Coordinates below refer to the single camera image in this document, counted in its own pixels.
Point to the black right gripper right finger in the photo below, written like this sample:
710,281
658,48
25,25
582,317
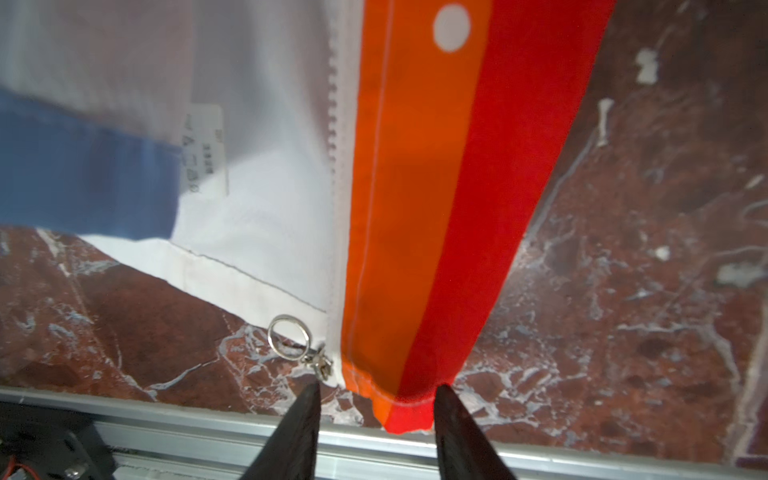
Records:
463,450

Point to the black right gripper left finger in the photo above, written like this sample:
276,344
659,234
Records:
290,453

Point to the rainbow striped kids jacket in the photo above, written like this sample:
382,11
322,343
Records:
357,175

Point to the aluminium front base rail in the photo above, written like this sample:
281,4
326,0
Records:
156,441

